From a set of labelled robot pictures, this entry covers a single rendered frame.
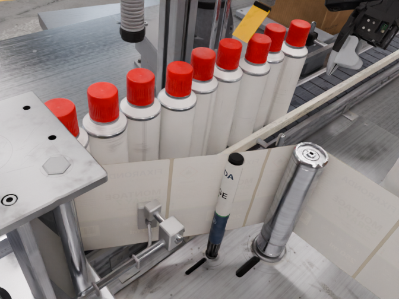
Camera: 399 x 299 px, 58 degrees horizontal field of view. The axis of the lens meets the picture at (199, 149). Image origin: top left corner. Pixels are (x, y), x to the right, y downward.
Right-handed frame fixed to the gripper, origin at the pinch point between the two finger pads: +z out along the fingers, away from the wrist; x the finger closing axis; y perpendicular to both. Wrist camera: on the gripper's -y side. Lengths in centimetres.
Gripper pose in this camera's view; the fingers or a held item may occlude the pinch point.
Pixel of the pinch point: (328, 68)
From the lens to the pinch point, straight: 86.7
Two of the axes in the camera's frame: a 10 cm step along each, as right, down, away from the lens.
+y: 6.7, 5.7, -4.8
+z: -4.7, 8.2, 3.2
